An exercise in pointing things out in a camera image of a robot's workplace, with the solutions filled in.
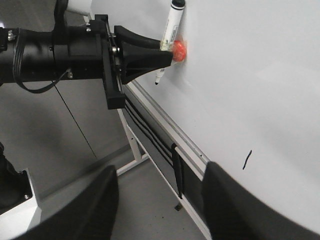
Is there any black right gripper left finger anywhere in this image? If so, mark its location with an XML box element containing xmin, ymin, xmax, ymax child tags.
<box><xmin>15</xmin><ymin>165</ymin><xmax>119</xmax><ymax>240</ymax></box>

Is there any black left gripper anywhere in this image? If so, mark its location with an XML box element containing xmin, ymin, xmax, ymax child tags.
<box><xmin>52</xmin><ymin>14</ymin><xmax>173</xmax><ymax>110</ymax></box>

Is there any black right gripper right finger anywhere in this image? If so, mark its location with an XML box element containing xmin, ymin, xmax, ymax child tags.
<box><xmin>201</xmin><ymin>161</ymin><xmax>320</xmax><ymax>240</ymax></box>

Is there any red magnet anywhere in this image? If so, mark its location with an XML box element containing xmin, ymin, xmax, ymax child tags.
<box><xmin>172</xmin><ymin>40</ymin><xmax>187</xmax><ymax>63</ymax></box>

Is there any white black whiteboard marker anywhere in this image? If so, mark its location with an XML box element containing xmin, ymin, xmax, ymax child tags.
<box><xmin>154</xmin><ymin>0</ymin><xmax>186</xmax><ymax>86</ymax></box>

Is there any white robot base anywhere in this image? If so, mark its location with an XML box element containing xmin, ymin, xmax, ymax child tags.
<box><xmin>0</xmin><ymin>168</ymin><xmax>42</xmax><ymax>240</ymax></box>

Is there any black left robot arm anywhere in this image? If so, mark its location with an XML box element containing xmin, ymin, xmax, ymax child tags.
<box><xmin>0</xmin><ymin>14</ymin><xmax>173</xmax><ymax>110</ymax></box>

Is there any white metal whiteboard stand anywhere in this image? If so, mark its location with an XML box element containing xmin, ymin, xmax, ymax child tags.
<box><xmin>85</xmin><ymin>14</ymin><xmax>212</xmax><ymax>240</ymax></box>

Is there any white whiteboard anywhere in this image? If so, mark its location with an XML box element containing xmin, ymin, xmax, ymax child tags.
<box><xmin>89</xmin><ymin>0</ymin><xmax>320</xmax><ymax>226</ymax></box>

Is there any grey panel with white rail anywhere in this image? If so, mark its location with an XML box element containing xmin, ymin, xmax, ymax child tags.
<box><xmin>171</xmin><ymin>143</ymin><xmax>203</xmax><ymax>203</ymax></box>

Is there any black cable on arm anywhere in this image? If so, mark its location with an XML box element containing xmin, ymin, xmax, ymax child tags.
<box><xmin>11</xmin><ymin>27</ymin><xmax>72</xmax><ymax>95</ymax></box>

